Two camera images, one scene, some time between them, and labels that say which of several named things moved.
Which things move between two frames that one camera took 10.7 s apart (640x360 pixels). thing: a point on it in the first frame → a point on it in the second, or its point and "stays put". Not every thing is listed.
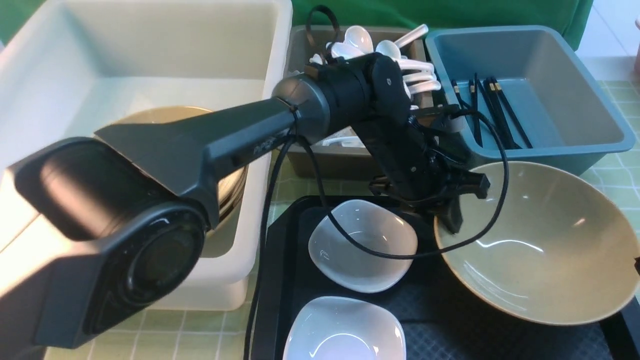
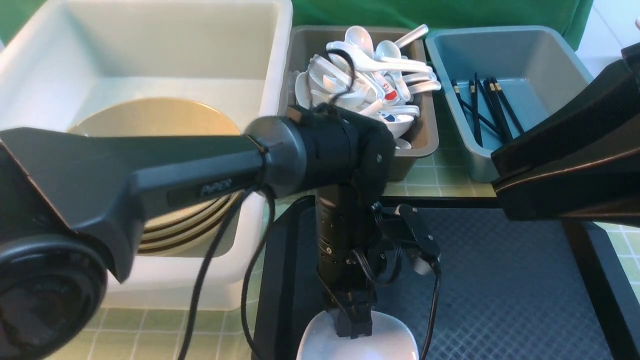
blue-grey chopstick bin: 519,93 stays put
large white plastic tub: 69,67 stays put
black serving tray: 441,319 stays put
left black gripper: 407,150 → 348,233
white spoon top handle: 412,35 stays put
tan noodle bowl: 561,252 → 154,117
